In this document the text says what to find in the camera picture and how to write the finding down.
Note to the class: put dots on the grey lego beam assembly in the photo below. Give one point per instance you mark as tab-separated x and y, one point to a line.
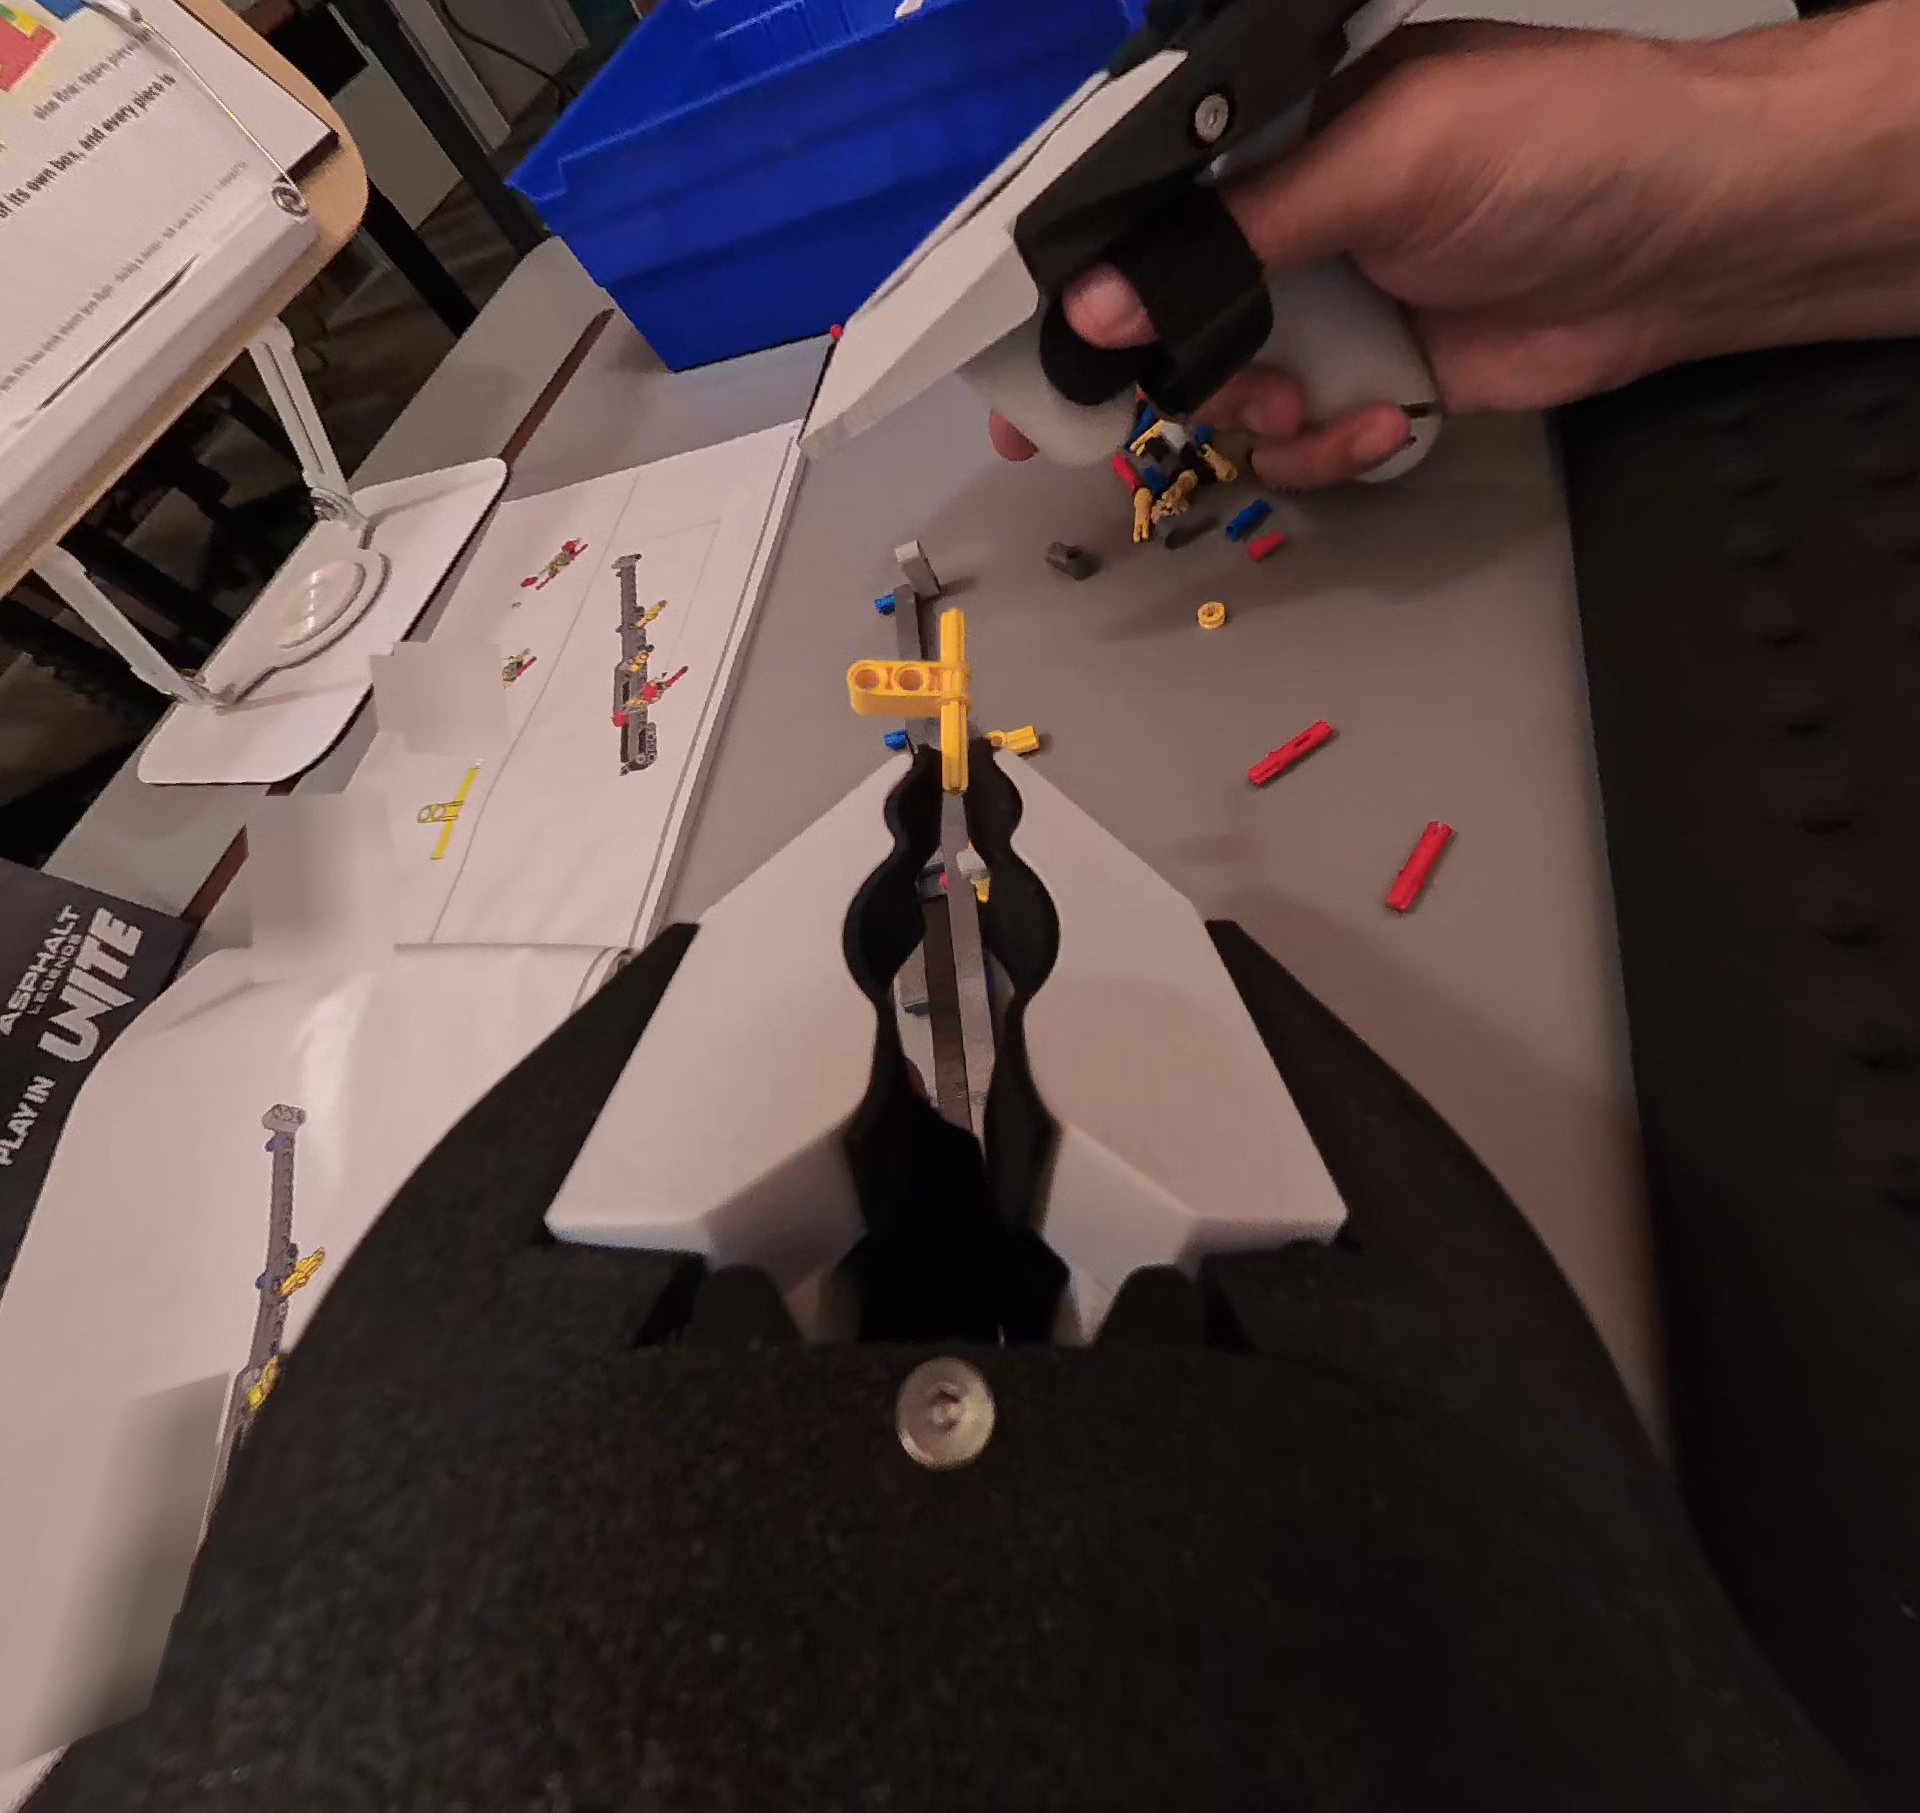
961	973

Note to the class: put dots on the pile of colourful lego pins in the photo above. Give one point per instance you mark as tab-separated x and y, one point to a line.
1184	479

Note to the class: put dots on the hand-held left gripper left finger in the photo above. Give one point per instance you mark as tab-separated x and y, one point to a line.
704	1093

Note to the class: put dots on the white document stand wooden board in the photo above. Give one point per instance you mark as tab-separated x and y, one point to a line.
301	599

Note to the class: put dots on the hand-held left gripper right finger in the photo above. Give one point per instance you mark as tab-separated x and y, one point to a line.
1184	1093

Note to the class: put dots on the person's right forearm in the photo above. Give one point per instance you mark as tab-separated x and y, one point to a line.
1845	179

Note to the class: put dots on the person's right hand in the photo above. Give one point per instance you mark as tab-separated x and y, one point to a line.
1530	223

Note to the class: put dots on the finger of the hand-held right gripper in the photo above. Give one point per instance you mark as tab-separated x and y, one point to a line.
974	252

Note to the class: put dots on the white lego instruction booklet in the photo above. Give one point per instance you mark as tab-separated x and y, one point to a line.
600	733

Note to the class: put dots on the blue plastic bin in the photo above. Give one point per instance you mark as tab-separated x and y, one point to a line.
841	163

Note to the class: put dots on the long red lego pin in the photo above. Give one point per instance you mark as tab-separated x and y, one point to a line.
1418	864

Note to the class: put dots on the yellow car lego box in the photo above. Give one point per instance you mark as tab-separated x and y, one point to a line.
74	1032

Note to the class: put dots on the dark grey lego connector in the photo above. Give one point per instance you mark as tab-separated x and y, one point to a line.
1071	562

